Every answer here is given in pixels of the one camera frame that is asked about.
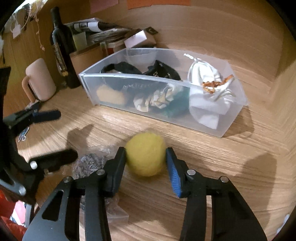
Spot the yellow felt ball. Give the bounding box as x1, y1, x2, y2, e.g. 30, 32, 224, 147
125, 132, 166, 177

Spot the brown cardboard box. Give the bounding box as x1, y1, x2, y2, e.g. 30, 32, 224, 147
70, 42, 108, 75

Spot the small white box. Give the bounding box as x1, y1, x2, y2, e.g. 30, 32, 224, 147
124, 27, 159, 49

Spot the clear plastic packet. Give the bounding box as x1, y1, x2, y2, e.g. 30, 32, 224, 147
72, 146, 129, 225

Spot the floral patterned cloth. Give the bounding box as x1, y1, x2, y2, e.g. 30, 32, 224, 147
133, 83, 183, 113

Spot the pink sticky note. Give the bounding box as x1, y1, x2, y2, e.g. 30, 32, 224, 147
89, 0, 118, 14

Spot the dark wine bottle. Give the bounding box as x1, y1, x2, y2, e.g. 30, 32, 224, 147
50, 6, 81, 89

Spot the white drawstring pouch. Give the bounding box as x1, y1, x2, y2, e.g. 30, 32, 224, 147
184, 54, 235, 130

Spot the translucent plastic storage box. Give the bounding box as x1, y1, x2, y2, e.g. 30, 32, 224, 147
79, 48, 248, 137

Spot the blue cartoon sticker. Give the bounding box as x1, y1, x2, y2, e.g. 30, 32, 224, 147
18, 126, 30, 142

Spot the pink mug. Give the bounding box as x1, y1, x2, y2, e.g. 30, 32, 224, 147
22, 58, 56, 103

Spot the green knitted cloth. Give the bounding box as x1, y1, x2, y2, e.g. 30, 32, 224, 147
162, 88, 190, 118

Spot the black purse with chain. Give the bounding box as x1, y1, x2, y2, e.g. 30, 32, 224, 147
100, 60, 181, 92

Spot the yellow green sponge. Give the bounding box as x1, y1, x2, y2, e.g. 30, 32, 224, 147
96, 84, 128, 105

